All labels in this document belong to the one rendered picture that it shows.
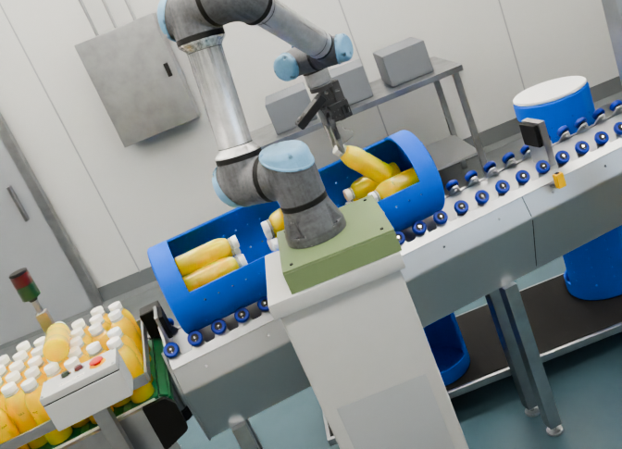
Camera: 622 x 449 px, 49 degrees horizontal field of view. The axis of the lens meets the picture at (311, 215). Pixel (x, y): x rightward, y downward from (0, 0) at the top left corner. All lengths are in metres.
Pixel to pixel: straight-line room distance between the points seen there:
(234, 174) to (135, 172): 3.93
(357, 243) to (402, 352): 0.30
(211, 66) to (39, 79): 3.99
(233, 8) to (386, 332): 0.81
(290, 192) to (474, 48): 4.16
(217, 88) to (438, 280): 0.96
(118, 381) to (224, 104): 0.74
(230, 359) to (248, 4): 1.02
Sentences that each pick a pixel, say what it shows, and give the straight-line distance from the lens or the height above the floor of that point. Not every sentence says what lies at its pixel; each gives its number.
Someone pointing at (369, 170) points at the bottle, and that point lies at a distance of 2.08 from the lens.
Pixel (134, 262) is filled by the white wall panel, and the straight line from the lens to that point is 5.75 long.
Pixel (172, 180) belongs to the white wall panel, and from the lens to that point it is 5.50.
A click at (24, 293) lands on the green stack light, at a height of 1.19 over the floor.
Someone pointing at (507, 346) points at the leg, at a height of 0.33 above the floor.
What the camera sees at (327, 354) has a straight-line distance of 1.61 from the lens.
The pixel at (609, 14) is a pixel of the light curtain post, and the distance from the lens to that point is 2.08.
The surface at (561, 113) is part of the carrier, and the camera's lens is 2.71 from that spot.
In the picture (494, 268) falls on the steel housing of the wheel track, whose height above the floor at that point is 0.72.
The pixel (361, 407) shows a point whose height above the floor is 0.81.
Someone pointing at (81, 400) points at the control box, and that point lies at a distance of 1.82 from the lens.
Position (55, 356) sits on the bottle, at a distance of 2.00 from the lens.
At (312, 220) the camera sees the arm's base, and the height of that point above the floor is 1.27.
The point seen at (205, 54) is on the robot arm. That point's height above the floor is 1.69.
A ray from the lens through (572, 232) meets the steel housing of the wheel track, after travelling 2.40.
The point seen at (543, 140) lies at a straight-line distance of 2.32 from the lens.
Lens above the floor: 1.76
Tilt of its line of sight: 18 degrees down
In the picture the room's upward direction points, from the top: 23 degrees counter-clockwise
